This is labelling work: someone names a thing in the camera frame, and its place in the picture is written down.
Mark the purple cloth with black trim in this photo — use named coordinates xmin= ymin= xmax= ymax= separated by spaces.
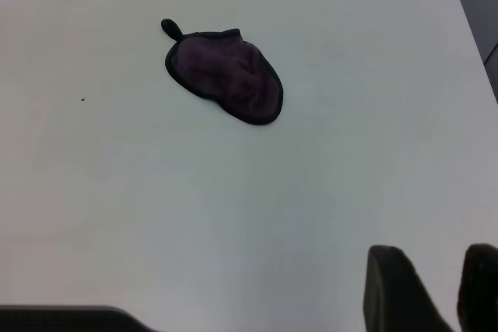
xmin=160 ymin=18 xmax=284 ymax=127

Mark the dark rounded base plate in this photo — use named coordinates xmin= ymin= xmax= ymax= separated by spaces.
xmin=0 ymin=303 xmax=159 ymax=332

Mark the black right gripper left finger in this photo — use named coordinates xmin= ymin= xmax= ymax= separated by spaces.
xmin=363 ymin=244 xmax=456 ymax=332

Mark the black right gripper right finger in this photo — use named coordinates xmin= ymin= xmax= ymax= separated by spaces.
xmin=457 ymin=243 xmax=498 ymax=332

